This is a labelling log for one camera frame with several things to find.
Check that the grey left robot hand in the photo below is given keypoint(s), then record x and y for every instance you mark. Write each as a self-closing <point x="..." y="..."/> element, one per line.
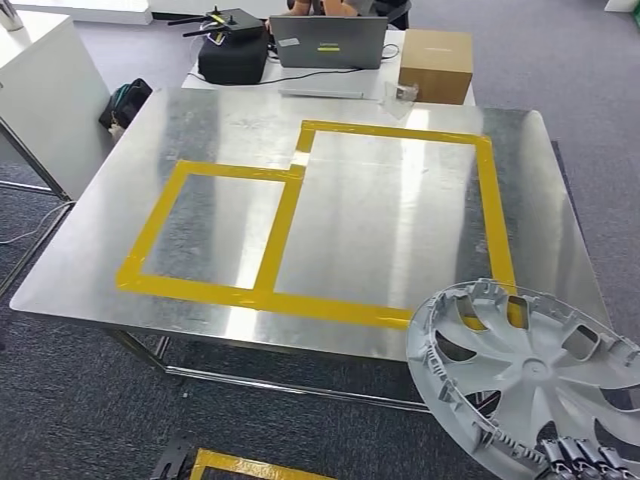
<point x="172" y="460"/>

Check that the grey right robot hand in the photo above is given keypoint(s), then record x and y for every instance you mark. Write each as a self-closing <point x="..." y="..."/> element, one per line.
<point x="590" y="464"/>

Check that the grey plastic wheel hubcap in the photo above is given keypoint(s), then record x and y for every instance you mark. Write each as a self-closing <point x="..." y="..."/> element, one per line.
<point x="500" y="371"/>

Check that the yellow workbench tape outline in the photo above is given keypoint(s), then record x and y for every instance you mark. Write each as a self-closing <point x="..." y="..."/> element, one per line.
<point x="282" y="225"/>

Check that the steel workbench table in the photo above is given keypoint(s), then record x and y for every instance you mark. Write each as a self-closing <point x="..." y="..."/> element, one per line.
<point x="350" y="218"/>

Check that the yellow floor tape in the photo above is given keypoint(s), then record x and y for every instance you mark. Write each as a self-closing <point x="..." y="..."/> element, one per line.
<point x="210" y="457"/>

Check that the black backpack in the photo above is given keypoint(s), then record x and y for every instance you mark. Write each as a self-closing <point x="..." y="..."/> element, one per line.
<point x="127" y="102"/>

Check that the white desk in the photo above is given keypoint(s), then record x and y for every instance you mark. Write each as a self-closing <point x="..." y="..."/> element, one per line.
<point x="380" y="79"/>
<point x="50" y="99"/>

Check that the black carry case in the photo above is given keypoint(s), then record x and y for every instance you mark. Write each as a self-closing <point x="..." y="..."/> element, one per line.
<point x="232" y="63"/>

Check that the white flat device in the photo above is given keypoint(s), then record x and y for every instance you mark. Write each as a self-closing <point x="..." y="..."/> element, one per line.
<point x="320" y="93"/>

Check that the clear plastic bag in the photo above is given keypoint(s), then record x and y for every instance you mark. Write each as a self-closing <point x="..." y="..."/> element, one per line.
<point x="400" y="102"/>

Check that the brown cardboard box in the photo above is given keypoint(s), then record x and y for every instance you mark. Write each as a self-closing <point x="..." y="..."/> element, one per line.
<point x="435" y="66"/>

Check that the grey laptop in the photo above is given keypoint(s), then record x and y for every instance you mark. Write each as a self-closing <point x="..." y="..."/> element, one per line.
<point x="350" y="40"/>

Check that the person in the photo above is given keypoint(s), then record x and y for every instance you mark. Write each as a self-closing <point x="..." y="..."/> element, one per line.
<point x="340" y="6"/>

